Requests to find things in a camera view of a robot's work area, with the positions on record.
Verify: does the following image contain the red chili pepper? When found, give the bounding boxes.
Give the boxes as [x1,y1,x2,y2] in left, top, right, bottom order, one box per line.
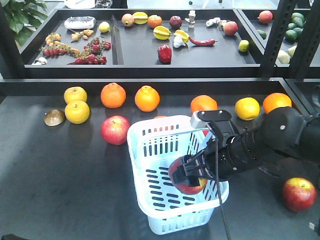
[188,36,217,47]

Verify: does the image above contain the yellow pear apple right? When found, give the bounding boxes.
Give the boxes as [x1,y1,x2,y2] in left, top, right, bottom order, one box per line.
[234,97,260,121]

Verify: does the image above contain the orange behind center apple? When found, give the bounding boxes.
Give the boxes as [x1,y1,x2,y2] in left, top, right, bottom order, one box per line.
[190,95,218,114]

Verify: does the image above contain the red fruit right tray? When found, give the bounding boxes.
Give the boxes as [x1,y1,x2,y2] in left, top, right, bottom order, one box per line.
[257,10,273,24]

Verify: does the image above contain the small yellow starfruit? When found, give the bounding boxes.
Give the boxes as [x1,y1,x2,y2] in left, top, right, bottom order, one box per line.
[173,29,189,43]

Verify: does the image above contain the yellow starfruit rear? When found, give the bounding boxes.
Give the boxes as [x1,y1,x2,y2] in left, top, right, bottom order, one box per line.
[132,11,149,25]

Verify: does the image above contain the orange back right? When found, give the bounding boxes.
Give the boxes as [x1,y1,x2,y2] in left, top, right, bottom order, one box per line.
[134,85,161,113]

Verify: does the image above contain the potted green plant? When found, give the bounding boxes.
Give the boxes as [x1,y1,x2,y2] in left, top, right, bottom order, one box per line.
[0,0,48,47]

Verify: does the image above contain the white electronic scale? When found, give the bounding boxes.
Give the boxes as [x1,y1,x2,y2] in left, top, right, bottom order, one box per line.
[64,16,96,30]

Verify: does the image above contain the brown shell mushroom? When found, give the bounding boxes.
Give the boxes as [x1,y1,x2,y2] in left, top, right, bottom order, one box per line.
[44,109,66,127]

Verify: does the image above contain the black wood display table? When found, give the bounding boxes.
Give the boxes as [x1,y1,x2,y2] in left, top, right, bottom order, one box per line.
[0,78,320,240]

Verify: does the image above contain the black upper display shelf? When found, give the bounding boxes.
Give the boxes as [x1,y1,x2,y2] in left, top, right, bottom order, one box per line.
[0,0,320,80]

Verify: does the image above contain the orange persimmon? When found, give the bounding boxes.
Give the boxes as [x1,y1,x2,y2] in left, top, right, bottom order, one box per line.
[147,14,162,29]

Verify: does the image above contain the small green yellow fruit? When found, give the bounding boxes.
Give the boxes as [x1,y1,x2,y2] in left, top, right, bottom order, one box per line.
[238,39,250,53]

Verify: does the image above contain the green avocado pile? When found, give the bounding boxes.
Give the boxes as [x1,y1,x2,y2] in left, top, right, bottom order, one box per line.
[284,12,306,42]

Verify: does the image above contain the white garlic bulb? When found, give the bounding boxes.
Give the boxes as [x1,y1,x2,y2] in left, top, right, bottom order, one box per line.
[173,36,186,49]

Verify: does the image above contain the small orange center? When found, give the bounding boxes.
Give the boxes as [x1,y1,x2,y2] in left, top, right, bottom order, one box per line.
[153,115,167,119]

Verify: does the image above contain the red apple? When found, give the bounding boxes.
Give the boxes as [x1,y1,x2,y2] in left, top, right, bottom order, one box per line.
[282,177,317,213]
[100,115,131,146]
[168,158,209,196]

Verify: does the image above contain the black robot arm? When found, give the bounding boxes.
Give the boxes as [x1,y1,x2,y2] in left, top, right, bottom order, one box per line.
[169,106,320,187]

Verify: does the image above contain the yellow apple back rear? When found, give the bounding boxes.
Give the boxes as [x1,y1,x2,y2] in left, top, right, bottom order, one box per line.
[63,86,88,104]

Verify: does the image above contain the orange near right edge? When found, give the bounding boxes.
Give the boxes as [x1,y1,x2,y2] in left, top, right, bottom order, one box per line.
[263,92,292,114]

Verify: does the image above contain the yellow apple back front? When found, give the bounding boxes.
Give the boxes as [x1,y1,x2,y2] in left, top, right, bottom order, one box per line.
[64,100,90,124]

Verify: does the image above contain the small white bottle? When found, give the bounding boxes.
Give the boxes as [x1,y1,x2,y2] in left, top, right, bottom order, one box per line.
[184,9,196,29]

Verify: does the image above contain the light blue plastic basket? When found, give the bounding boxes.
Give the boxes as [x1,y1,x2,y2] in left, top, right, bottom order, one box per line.
[126,115,230,235]

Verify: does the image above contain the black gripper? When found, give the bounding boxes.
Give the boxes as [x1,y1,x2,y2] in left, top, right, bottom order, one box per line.
[170,132,263,187]

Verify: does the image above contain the yellow lemon upper shelf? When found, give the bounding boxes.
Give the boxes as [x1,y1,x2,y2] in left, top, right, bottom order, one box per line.
[98,21,110,33]

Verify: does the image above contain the red peach upper shelf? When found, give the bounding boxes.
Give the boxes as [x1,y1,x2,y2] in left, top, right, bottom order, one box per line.
[223,21,238,36]

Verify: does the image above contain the red bell pepper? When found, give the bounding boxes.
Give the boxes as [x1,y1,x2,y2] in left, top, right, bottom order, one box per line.
[157,44,172,64]

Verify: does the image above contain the orange back left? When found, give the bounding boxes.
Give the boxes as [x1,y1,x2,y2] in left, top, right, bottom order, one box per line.
[100,82,127,109]

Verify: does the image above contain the red cherry tomato vine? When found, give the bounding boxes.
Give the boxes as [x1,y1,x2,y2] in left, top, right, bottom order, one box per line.
[41,37,112,65]

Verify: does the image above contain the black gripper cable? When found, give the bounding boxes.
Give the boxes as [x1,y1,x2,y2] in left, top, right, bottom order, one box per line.
[213,122,232,240]

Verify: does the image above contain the orange cherry tomato cluster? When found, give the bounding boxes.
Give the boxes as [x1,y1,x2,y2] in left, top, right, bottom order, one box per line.
[45,29,94,47]

